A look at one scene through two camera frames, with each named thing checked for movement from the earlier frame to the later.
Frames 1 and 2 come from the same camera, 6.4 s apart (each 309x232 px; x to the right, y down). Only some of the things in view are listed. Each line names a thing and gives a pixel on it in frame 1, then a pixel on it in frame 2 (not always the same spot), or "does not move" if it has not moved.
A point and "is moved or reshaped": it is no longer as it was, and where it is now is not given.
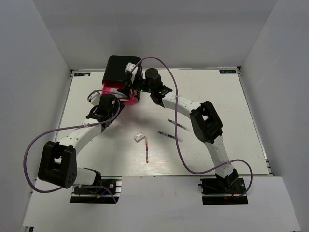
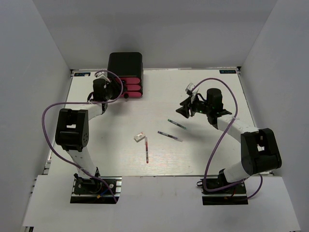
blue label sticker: x=227 y=71 does not move
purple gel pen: x=179 y=139 does not move
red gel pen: x=147 y=150 does not move
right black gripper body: x=141 y=84 to x=201 y=107
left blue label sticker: x=82 y=74 does not move
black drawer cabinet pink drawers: x=114 y=72 is moved or reshaped
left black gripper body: x=113 y=111 to x=112 y=91
